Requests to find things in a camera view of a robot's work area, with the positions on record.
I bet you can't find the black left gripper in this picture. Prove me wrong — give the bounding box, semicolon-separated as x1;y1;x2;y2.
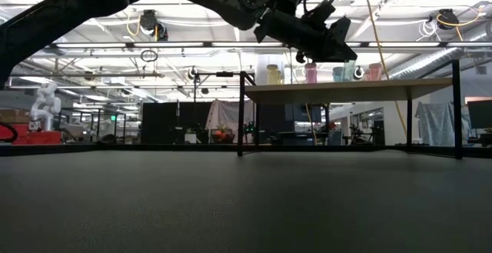
253;9;358;63

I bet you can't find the pink pill bottle white cap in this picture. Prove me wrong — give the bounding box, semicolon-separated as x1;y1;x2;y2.
304;62;318;85

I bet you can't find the ceiling light tube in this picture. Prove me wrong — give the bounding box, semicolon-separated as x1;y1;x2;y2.
56;42;128;49
133;42;204;48
446;42;492;48
368;42;440;48
211;42;276;48

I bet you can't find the blue chair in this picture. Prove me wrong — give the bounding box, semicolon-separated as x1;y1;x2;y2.
328;129;345;146

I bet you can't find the patterned cloth cover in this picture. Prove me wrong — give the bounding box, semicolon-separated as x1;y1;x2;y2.
414;101;455;148

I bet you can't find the white cloth cover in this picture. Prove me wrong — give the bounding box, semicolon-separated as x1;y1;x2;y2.
205;99;254;145

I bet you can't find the orange flower plant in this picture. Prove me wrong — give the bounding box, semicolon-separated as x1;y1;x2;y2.
211;124;236;145

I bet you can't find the black monitor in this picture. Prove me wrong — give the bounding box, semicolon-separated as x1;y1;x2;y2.
467;99;492;130

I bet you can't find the white robot figure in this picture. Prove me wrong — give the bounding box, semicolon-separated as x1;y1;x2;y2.
29;82;62;133

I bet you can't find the yellow hanging cable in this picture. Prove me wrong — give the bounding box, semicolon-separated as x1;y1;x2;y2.
361;0;408;137

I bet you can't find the wooden shelf black metal frame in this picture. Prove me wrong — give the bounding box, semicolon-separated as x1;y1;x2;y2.
237;59;464;161

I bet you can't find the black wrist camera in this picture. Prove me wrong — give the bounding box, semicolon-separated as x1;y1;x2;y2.
303;0;336;27

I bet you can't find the silver ventilation duct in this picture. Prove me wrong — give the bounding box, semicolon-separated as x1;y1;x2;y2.
387;22;492;81

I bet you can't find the black aluminium rig frame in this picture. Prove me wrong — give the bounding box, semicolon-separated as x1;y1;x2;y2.
0;141;492;158

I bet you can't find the black hose loop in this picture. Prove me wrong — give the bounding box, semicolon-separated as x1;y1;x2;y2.
0;121;22;145

